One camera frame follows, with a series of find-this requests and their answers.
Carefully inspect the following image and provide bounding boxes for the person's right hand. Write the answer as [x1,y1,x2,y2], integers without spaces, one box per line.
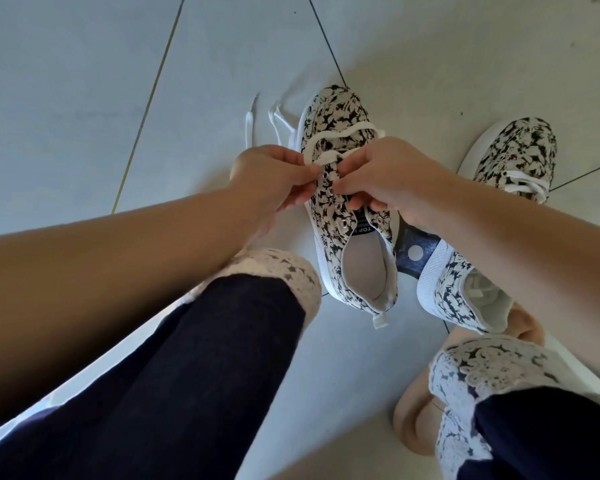
[331,136,461,231]

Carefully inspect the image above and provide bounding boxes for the person's left hand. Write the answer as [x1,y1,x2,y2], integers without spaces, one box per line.
[229,144,323,235]

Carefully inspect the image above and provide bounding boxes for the floral sneaker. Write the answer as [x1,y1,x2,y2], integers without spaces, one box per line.
[416,117,559,335]
[296,84,400,329]

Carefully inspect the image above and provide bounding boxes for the person's right forearm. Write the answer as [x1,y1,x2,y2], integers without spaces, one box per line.
[429,177,600,391]

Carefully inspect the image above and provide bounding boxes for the person's left forearm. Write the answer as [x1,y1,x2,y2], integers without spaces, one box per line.
[0,187,263,438]

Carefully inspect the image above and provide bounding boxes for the person's left leg navy trousers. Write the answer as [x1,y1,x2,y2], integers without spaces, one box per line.
[0,247,323,480]

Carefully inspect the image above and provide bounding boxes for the person's leg navy trousers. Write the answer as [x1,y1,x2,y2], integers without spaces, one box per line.
[427,334,600,480]
[0,247,323,480]

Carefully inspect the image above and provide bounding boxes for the person's right leg navy trousers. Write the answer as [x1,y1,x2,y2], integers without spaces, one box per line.
[427,334,600,480]

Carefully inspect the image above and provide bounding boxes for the pink slipper with green charm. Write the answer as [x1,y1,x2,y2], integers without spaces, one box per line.
[392,302,546,457]

